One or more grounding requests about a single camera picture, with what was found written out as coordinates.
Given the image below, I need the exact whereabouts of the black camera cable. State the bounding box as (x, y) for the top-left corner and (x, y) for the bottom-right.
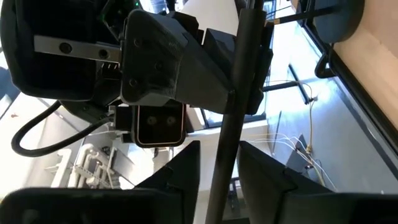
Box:
(11, 101), (111, 158)

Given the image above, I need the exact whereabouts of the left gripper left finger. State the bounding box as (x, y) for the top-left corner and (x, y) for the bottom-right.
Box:
(0, 139), (201, 224)

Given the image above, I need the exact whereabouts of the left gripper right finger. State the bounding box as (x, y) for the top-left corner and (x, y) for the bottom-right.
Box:
(238, 140), (398, 224)

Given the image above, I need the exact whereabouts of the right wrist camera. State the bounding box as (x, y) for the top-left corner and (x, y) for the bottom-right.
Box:
(132, 104), (187, 147)

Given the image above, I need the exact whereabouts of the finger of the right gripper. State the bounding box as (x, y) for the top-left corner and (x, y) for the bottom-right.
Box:
(203, 21), (275, 116)
(119, 8), (234, 114)

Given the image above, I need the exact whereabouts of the black pen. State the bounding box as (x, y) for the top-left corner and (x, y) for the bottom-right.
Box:
(203, 0), (268, 224)

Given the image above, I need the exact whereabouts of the black aluminium table frame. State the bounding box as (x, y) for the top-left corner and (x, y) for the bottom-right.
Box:
(303, 18), (398, 156)

